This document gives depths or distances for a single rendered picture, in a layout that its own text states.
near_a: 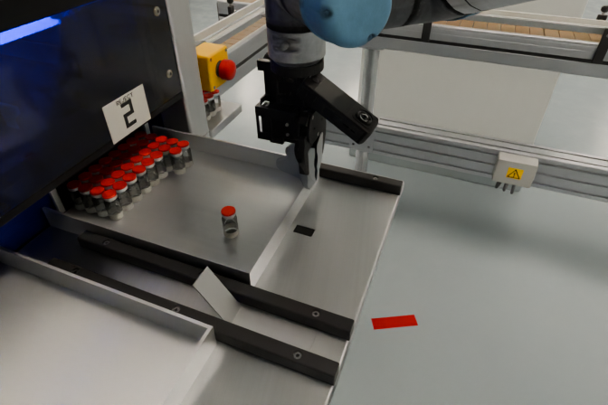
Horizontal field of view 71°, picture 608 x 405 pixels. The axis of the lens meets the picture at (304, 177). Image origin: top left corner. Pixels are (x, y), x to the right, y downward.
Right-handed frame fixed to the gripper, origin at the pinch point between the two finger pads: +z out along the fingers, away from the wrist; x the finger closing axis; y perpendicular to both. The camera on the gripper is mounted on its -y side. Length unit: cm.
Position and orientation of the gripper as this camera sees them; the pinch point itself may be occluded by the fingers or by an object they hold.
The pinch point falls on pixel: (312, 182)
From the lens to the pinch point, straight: 66.9
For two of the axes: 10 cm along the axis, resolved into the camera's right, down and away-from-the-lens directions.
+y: -9.3, -2.1, 3.1
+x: -3.7, 5.6, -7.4
